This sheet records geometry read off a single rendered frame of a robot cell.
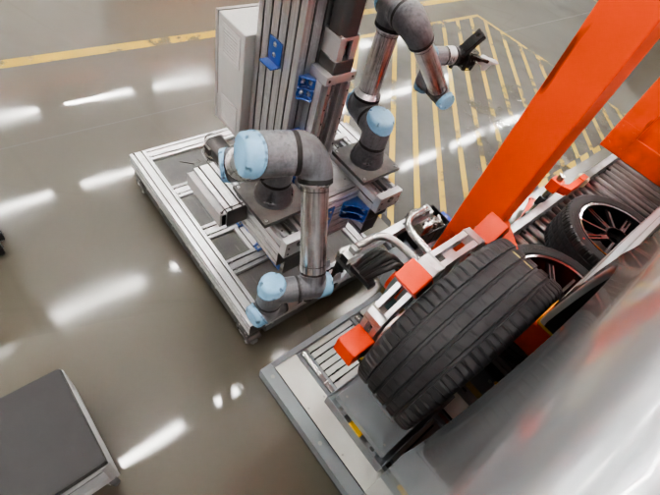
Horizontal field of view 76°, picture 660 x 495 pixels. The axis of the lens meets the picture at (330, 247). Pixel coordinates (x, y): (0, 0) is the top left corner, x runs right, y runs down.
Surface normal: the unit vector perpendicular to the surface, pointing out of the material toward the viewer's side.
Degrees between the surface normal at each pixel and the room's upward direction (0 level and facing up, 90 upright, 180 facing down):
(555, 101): 90
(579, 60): 90
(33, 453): 0
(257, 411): 0
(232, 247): 0
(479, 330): 30
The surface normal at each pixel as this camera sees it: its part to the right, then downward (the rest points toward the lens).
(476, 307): -0.11, -0.39
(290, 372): 0.22, -0.60
